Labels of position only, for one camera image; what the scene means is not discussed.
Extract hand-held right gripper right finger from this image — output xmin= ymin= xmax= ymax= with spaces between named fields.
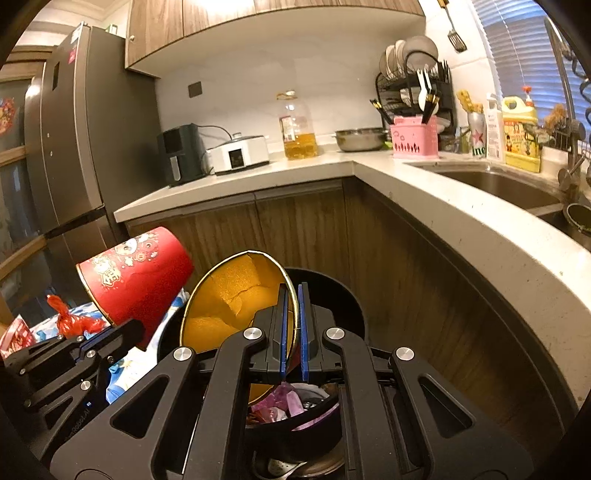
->
xmin=298 ymin=282 xmax=534 ymax=480

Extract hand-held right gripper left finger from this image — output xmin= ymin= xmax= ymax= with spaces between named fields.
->
xmin=50 ymin=282 xmax=291 ymax=480

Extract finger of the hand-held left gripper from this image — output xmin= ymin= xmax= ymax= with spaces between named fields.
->
xmin=25 ymin=356 xmax=116 ymax=416
xmin=4 ymin=318 xmax=146 ymax=377

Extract black trash bin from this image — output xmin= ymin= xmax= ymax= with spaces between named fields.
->
xmin=157 ymin=267 xmax=370 ymax=480

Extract pink plastic bag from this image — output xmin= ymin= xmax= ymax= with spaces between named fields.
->
xmin=252 ymin=385 xmax=305 ymax=418

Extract knotted red plastic bag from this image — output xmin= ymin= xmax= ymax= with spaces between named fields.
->
xmin=46 ymin=294 xmax=109 ymax=335

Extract red and white snack packet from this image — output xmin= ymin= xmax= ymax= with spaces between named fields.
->
xmin=0 ymin=318 xmax=38 ymax=361

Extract wooden base cabinets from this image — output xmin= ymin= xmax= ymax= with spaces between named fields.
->
xmin=127 ymin=178 xmax=578 ymax=462

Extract white rice cooker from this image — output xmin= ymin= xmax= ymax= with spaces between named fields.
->
xmin=204 ymin=133 xmax=271 ymax=176

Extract wooden glass panel door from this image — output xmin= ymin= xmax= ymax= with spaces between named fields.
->
xmin=0 ymin=46 xmax=51 ymax=324

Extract cooking oil bottle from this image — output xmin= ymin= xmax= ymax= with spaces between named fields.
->
xmin=276 ymin=91 xmax=319 ymax=161

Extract steel refrigerator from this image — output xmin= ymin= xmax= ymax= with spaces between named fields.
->
xmin=23 ymin=25 xmax=162 ymax=333

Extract steel pot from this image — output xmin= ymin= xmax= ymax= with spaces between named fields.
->
xmin=335 ymin=128 xmax=389 ymax=153

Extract black air fryer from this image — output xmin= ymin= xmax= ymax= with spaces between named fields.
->
xmin=157 ymin=124 xmax=204 ymax=188

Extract pink utensil holder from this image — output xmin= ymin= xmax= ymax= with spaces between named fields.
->
xmin=390 ymin=115 xmax=440 ymax=160

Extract black chopsticks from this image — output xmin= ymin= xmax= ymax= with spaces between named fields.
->
xmin=369 ymin=98 xmax=399 ymax=126

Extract steel sink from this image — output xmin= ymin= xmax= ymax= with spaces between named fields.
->
xmin=427 ymin=168 xmax=566 ymax=210

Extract red paper door decoration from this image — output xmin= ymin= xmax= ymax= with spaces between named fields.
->
xmin=0 ymin=97 xmax=17 ymax=137

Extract black dish rack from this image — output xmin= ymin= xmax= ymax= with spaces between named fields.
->
xmin=375 ymin=36 xmax=455 ymax=134

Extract green drink can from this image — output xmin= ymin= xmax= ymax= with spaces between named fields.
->
xmin=467 ymin=111 xmax=488 ymax=160

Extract white plastic spoon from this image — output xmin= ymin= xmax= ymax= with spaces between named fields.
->
xmin=417 ymin=69 xmax=432 ymax=114

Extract yellow detergent jug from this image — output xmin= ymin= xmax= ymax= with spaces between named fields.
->
xmin=502 ymin=87 xmax=542 ymax=174

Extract row of white plates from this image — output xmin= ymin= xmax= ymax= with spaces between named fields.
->
xmin=379 ymin=36 xmax=439 ymax=79

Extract wooden upper cabinet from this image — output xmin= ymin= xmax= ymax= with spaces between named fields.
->
xmin=126 ymin=0 xmax=426 ymax=79

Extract black slotted spatula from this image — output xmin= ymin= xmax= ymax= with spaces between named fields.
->
xmin=438 ymin=0 xmax=468 ymax=52

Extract steel faucet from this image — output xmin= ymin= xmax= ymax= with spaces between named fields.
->
xmin=545 ymin=16 xmax=591 ymax=195

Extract window blinds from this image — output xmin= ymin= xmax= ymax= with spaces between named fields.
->
xmin=471 ymin=0 xmax=591 ymax=125

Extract wire sink caddy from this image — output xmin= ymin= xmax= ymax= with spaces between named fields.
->
xmin=544 ymin=104 xmax=591 ymax=149

